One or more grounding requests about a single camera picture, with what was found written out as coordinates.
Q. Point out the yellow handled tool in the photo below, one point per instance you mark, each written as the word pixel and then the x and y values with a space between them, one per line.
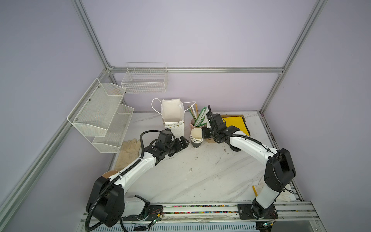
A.
pixel 254 190

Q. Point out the yellow napkin stack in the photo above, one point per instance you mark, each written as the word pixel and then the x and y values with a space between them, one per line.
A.
pixel 237 123

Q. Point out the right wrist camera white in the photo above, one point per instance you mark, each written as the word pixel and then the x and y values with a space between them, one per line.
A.
pixel 207 122

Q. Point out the white paper takeout bag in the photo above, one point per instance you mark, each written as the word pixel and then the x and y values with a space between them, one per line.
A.
pixel 173 113

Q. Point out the pink straw holder cup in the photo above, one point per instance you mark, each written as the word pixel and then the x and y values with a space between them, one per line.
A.
pixel 192 126

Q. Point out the stack of paper cups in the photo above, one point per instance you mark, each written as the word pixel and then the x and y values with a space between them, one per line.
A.
pixel 196 137

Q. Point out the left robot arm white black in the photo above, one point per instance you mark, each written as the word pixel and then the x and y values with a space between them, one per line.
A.
pixel 106 204

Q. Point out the white mesh two-tier shelf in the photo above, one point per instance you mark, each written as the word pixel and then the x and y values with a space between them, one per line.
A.
pixel 101 117

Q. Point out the stack of black lids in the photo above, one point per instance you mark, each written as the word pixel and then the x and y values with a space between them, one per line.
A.
pixel 236 149

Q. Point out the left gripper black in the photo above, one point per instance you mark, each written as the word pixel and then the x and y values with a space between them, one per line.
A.
pixel 179 148

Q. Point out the white wire basket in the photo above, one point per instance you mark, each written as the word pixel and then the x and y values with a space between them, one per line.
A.
pixel 145 77

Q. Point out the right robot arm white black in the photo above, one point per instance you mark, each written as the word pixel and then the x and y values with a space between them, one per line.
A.
pixel 279 166

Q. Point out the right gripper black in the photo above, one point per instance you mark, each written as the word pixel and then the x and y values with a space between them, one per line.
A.
pixel 204 136

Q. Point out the beige glove left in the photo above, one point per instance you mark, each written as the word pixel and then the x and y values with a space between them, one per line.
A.
pixel 129 152

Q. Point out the brown bowl with greens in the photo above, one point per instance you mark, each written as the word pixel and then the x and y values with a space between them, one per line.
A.
pixel 109 174

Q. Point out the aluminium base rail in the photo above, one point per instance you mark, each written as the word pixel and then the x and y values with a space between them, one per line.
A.
pixel 221 217

